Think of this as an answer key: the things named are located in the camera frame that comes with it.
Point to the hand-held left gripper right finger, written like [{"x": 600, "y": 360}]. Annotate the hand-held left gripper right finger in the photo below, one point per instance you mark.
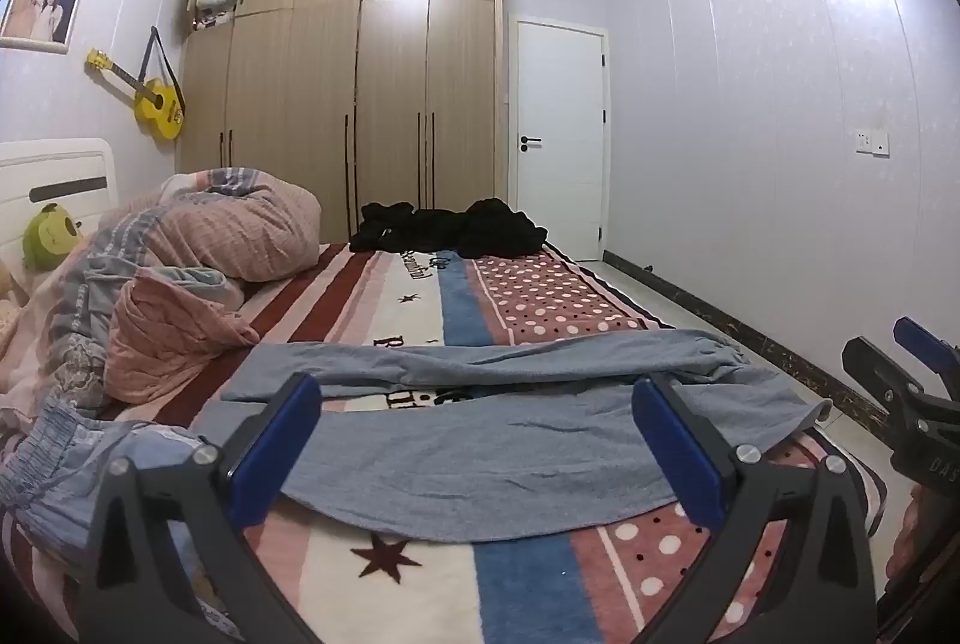
[{"x": 671, "y": 445}]

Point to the striped polka dot printed blanket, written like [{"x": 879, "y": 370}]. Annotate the striped polka dot printed blanket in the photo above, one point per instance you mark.
[{"x": 540, "y": 299}]

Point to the light wooden wardrobe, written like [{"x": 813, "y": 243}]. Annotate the light wooden wardrobe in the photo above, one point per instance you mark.
[{"x": 390, "y": 111}]

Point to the white bed headboard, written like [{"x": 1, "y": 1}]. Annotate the white bed headboard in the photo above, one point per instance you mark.
[{"x": 67, "y": 164}]

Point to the yellow guitar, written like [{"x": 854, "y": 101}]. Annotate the yellow guitar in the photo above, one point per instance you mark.
[{"x": 157, "y": 104}]

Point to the light blue cloth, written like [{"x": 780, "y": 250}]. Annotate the light blue cloth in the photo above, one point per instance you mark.
[{"x": 60, "y": 456}]

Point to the pink striped quilt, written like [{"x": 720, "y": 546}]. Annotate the pink striped quilt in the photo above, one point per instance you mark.
[{"x": 247, "y": 224}]

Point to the white wall socket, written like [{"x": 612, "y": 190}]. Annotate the white wall socket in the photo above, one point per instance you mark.
[{"x": 873, "y": 142}]

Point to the blue-grey pants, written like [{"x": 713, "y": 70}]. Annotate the blue-grey pants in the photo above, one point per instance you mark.
[{"x": 487, "y": 456}]

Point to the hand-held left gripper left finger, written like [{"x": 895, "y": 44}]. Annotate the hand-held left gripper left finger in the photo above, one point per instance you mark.
[{"x": 289, "y": 434}]

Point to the white door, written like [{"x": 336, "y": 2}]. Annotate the white door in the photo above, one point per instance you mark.
[{"x": 559, "y": 194}]

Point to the green plush toy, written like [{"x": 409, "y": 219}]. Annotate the green plush toy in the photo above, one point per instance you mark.
[{"x": 49, "y": 235}]

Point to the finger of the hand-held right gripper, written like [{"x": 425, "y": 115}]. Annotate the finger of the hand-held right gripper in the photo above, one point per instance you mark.
[
  {"x": 926, "y": 344},
  {"x": 874, "y": 365}
]

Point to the framed wall photo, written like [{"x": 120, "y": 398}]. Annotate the framed wall photo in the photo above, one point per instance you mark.
[{"x": 41, "y": 6}]

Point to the pile of black clothes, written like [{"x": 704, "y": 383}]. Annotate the pile of black clothes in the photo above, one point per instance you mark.
[{"x": 495, "y": 231}]

